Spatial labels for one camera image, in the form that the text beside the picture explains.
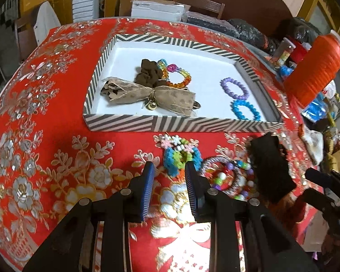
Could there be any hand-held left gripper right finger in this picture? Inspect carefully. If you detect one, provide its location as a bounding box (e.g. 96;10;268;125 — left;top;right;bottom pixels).
185;161;319;272

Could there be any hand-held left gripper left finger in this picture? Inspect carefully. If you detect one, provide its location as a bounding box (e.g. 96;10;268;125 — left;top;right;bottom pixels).
23;161;155;272

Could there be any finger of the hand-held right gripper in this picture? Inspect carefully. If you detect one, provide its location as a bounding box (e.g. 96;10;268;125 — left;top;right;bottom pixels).
249;134;297;204

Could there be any colourful fuzzy scrunchie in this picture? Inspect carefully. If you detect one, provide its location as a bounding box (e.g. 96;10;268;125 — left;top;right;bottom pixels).
162;136;202;177

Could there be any spiral hair tie with beads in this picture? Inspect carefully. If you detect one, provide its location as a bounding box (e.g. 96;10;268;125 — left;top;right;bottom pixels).
201;156;258;202

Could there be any striped shallow cardboard box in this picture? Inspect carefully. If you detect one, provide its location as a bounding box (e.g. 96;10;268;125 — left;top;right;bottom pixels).
83;34;284;133

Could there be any white crumpled wrapper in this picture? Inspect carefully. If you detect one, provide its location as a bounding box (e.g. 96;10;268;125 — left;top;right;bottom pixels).
300;130;325;165

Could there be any blue plastic packet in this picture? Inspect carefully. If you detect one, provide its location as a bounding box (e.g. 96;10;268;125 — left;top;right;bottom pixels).
301;93;330;123

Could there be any beige ribbon bow hair clip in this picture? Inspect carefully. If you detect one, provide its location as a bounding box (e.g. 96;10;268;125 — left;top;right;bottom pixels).
100;76;200;117

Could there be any orange ribbed bottle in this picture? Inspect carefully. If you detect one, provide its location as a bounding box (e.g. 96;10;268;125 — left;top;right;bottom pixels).
283;30;340;109

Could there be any clear plastic jar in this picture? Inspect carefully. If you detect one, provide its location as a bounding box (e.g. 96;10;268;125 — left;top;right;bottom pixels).
272;38;297;69

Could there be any brown fabric scrunchie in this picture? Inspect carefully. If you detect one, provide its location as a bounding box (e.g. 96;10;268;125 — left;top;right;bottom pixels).
134;59;166;87

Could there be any red floral tablecloth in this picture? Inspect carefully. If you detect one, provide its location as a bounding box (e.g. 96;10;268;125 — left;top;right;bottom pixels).
0;17;333;272

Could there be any black plastic bag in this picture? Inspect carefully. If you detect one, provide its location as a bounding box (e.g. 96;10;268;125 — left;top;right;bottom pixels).
227;18;270;50

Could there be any dark plastic bag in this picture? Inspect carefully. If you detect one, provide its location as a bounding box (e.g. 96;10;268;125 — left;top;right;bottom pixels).
288;17;323;44

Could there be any packet of dark cloth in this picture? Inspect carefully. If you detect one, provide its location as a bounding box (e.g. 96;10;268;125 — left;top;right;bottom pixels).
184;11;231;34

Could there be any round brown tabletop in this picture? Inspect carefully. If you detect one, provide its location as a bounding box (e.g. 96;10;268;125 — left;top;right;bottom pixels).
200;0;294;29

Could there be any wooden chair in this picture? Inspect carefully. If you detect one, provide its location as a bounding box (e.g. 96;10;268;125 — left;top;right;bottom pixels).
171;0;226;20

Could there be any white flat box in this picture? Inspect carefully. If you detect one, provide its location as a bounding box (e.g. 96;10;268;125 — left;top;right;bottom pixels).
130;0;187;22

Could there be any blue bead bracelet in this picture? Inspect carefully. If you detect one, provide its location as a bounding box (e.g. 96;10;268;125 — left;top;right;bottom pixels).
230;99;262;121

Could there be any purple bead bracelet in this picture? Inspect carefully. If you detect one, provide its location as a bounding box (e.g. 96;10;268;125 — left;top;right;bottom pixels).
220;77;250;100

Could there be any multicolour bead bracelet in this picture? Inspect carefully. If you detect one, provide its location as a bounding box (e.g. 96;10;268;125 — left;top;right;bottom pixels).
157;59;191;90

